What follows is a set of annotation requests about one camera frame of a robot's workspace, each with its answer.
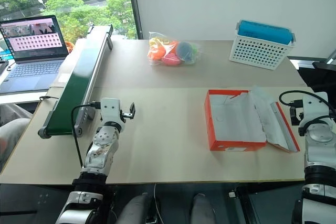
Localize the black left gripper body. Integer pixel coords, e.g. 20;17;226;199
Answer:
120;110;132;124

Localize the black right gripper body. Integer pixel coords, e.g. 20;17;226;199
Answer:
289;106;305;126

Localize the orange shoe box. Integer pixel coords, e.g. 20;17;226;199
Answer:
204;85;301;154

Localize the green conveyor belt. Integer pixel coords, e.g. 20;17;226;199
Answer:
38;24;114;140

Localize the white tissue paper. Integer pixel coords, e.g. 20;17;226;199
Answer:
211;85;279;142

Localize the clear bag of colourful toys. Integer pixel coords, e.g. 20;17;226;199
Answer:
147;31;203;67

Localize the white perforated plastic basket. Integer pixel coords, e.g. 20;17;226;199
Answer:
229;19;297;71

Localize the grey rounded shape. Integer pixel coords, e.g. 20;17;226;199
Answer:
121;192;151;224
190;193;214;224

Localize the open grey laptop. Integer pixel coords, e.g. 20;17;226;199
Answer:
0;15;70;94

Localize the person's grey trouser leg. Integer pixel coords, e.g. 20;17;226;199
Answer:
0;103;33;173

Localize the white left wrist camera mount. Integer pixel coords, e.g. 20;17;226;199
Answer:
100;98;122;125

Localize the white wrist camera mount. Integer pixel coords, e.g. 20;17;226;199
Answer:
301;92;329;127
100;98;122;125

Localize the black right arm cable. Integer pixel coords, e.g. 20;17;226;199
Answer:
278;90;336;137

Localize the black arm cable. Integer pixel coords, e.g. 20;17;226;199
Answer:
71;101;102;167
278;90;336;137

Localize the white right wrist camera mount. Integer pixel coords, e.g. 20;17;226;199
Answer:
301;92;329;127

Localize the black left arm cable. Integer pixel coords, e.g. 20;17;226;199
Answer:
71;101;102;167

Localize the orange coiled cable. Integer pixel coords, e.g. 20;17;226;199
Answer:
65;41;76;55

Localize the dark window frame post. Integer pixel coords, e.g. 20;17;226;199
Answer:
126;0;144;40

